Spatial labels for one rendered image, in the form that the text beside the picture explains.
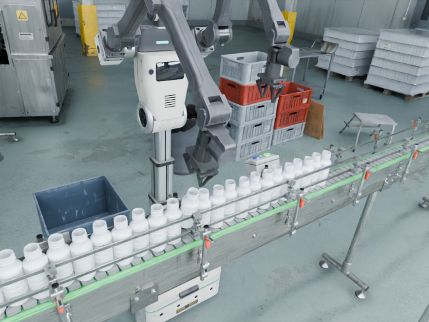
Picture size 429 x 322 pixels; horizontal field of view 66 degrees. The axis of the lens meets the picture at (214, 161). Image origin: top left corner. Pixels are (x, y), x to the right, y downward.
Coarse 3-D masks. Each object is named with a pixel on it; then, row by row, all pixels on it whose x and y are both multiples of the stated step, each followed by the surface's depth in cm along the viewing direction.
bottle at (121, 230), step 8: (120, 216) 98; (120, 224) 96; (112, 232) 98; (120, 232) 97; (128, 232) 98; (112, 240) 98; (120, 248) 98; (128, 248) 100; (120, 256) 100; (120, 264) 102
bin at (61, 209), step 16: (48, 192) 144; (64, 192) 148; (80, 192) 153; (96, 192) 158; (112, 192) 150; (48, 208) 147; (64, 208) 152; (80, 208) 157; (96, 208) 162; (112, 208) 157; (128, 208) 136; (48, 224) 151; (64, 224) 156; (80, 224) 125; (112, 224) 133; (128, 224) 138; (48, 240) 125; (64, 240) 120
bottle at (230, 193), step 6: (228, 180) 120; (228, 186) 118; (234, 186) 119; (228, 192) 119; (234, 192) 120; (228, 198) 119; (234, 198) 120; (234, 204) 122; (228, 210) 122; (234, 210) 124
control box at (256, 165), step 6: (264, 156) 150; (270, 156) 149; (276, 156) 149; (246, 162) 148; (252, 162) 145; (258, 162) 143; (264, 162) 146; (270, 162) 147; (276, 162) 150; (246, 168) 149; (252, 168) 146; (258, 168) 144; (270, 168) 148
